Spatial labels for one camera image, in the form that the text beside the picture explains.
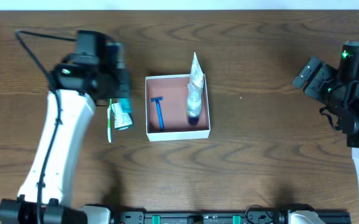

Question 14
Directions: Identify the teal toothpaste tube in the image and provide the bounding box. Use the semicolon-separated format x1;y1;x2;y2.
118;98;133;114

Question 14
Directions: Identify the green white soap packet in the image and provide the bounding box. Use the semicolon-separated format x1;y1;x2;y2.
111;103;133;131

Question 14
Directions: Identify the blue disposable razor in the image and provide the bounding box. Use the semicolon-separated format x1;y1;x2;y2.
151;96;164;131

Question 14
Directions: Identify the white cardboard box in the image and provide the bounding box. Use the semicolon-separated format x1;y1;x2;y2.
145;74;211;141

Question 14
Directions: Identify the black mounting rail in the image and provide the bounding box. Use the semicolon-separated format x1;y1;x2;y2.
82;203;353;224

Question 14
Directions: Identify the green white toothbrush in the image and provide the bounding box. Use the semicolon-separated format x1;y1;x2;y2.
107;99;113;143

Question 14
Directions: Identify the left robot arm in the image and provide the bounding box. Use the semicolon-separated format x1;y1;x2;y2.
0;90;112;224

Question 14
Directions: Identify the white floral shampoo tube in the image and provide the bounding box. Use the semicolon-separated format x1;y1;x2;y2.
190;52;204;91

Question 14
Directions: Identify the clear pump bottle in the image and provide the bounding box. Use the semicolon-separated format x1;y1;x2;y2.
187;83;202;126

